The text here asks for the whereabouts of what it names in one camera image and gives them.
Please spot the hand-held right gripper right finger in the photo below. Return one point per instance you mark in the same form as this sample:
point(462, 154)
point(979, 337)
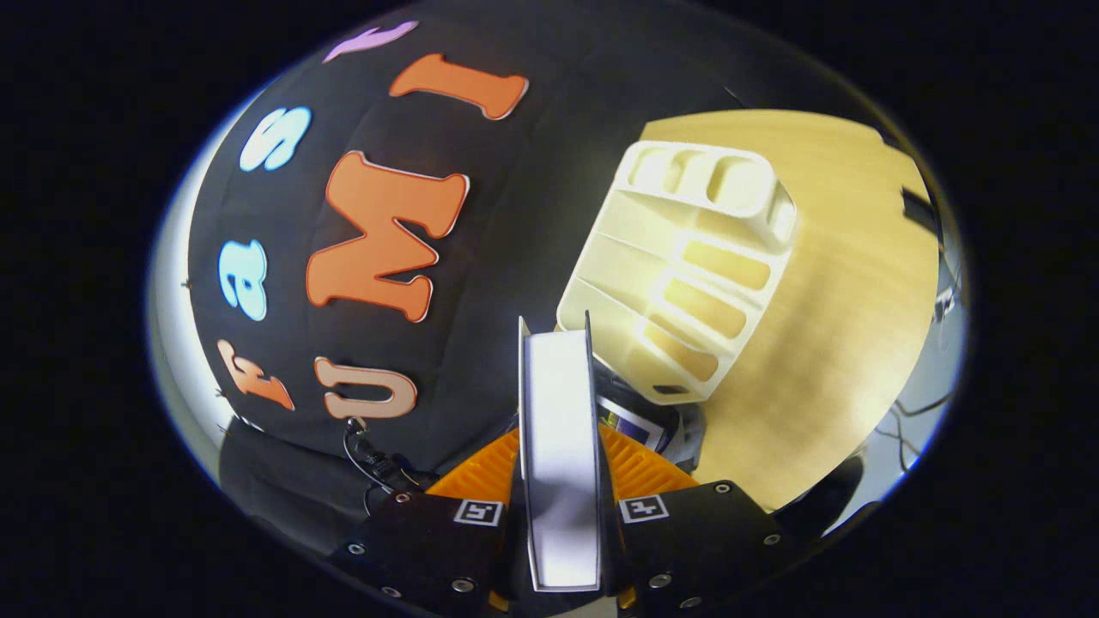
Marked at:
point(704, 541)

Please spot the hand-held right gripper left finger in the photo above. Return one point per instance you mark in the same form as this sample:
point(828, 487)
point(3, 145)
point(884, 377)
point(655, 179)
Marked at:
point(412, 541)

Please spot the grey schoolbag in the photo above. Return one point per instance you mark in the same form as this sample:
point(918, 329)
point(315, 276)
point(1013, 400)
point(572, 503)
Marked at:
point(687, 429)

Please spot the white cover book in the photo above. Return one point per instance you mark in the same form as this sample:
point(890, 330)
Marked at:
point(558, 446)

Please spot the white plastic bookshelf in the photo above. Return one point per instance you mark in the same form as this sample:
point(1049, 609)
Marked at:
point(627, 275)

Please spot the dark object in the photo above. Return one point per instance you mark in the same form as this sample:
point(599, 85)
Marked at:
point(824, 498)

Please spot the black backdrop cloth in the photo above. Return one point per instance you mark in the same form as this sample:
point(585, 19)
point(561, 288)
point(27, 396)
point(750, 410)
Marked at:
point(532, 215)

